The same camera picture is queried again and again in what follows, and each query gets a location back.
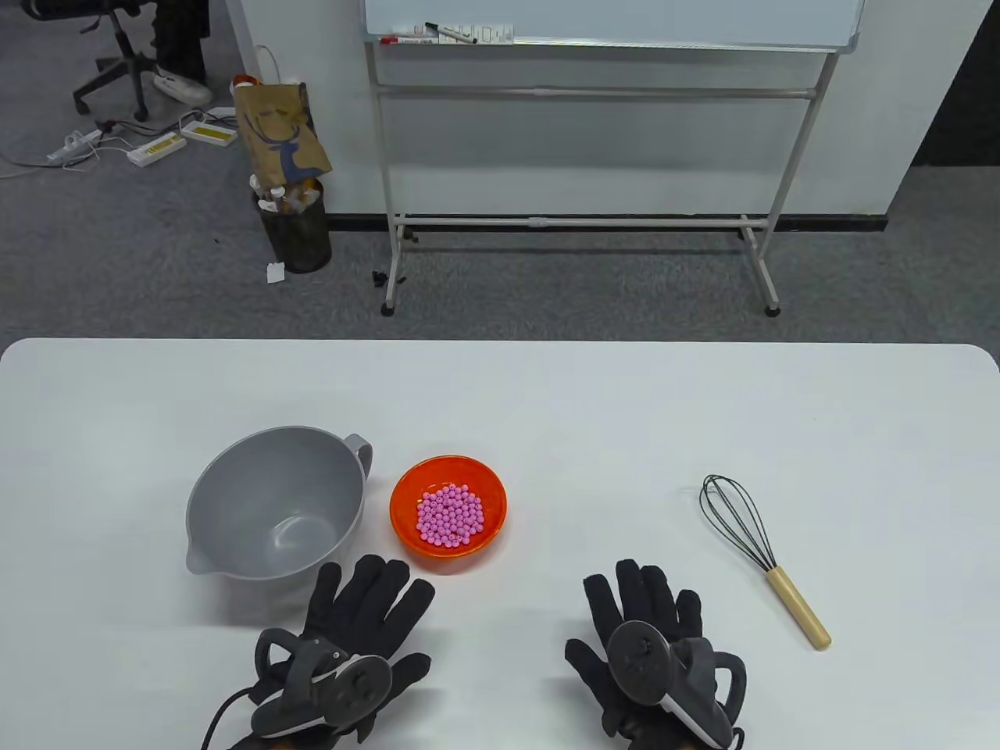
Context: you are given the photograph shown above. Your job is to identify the grey left hand controller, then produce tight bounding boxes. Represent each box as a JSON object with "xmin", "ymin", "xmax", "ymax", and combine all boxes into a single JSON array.
[{"xmin": 250, "ymin": 629, "xmax": 393, "ymax": 741}]

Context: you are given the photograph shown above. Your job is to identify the brown paper bag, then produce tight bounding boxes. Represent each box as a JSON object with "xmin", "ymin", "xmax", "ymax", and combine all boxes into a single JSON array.
[{"xmin": 233, "ymin": 45, "xmax": 334, "ymax": 185}]

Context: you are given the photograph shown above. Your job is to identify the person's right hand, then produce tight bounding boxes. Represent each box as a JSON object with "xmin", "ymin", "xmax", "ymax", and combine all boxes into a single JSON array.
[{"xmin": 565, "ymin": 559, "xmax": 704, "ymax": 750}]

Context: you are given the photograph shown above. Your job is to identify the white power strip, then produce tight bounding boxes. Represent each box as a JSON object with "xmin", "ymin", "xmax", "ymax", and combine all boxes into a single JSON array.
[{"xmin": 47, "ymin": 130, "xmax": 103, "ymax": 165}]

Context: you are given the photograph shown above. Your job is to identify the orange bowl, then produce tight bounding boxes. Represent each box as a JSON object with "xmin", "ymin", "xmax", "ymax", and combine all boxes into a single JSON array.
[{"xmin": 389, "ymin": 455, "xmax": 509, "ymax": 577}]

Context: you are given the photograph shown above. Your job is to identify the black office chair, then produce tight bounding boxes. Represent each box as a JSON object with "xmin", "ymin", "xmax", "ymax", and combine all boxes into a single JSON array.
[{"xmin": 22, "ymin": 0, "xmax": 163, "ymax": 123}]

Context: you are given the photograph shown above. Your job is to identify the grey salad bowl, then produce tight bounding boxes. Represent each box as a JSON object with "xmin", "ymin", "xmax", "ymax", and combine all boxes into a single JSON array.
[{"xmin": 185, "ymin": 426, "xmax": 374, "ymax": 606}]

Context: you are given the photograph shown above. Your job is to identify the grey right hand controller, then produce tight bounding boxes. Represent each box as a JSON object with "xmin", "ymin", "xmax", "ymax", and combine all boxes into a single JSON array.
[{"xmin": 605, "ymin": 621, "xmax": 748, "ymax": 748}]

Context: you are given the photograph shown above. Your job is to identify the whiteboard on metal stand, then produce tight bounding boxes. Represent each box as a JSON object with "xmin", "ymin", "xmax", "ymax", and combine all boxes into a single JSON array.
[{"xmin": 361, "ymin": 0, "xmax": 866, "ymax": 317}]

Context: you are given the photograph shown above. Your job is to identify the white box with yellow label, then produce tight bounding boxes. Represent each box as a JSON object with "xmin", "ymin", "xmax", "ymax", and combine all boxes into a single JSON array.
[
  {"xmin": 127, "ymin": 133, "xmax": 188, "ymax": 168},
  {"xmin": 180, "ymin": 116, "xmax": 239, "ymax": 148}
]

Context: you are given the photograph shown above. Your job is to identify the pile of discarded bottles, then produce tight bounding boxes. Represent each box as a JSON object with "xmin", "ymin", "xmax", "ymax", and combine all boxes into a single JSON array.
[{"xmin": 250, "ymin": 175, "xmax": 323, "ymax": 216}]

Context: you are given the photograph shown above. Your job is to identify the pile of pink plastic beads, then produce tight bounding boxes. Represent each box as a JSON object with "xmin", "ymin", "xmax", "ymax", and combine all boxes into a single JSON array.
[{"xmin": 416, "ymin": 484, "xmax": 485, "ymax": 548}]

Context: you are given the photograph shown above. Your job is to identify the person's left hand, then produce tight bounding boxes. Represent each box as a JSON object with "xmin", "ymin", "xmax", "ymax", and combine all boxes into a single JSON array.
[{"xmin": 303, "ymin": 555, "xmax": 436, "ymax": 743}]

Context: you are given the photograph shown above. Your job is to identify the black mesh waste bin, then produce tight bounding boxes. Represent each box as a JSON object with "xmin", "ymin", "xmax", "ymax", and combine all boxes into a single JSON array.
[{"xmin": 252, "ymin": 178, "xmax": 334, "ymax": 274}]

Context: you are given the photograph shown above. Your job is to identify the black whisk with wooden handle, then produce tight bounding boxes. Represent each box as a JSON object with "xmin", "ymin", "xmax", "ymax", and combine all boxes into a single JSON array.
[{"xmin": 699, "ymin": 474, "xmax": 832, "ymax": 651}]

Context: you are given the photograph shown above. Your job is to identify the black controller cable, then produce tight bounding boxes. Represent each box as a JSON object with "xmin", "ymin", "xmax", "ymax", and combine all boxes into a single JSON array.
[{"xmin": 202, "ymin": 686, "xmax": 263, "ymax": 750}]

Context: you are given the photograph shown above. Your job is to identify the grey hand controller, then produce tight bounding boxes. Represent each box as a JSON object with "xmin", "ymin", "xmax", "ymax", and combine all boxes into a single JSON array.
[
  {"xmin": 250, "ymin": 629, "xmax": 393, "ymax": 741},
  {"xmin": 605, "ymin": 621, "xmax": 748, "ymax": 748}
]

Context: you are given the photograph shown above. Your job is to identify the black door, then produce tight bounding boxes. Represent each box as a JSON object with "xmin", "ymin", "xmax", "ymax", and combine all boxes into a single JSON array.
[{"xmin": 910, "ymin": 0, "xmax": 1000, "ymax": 169}]

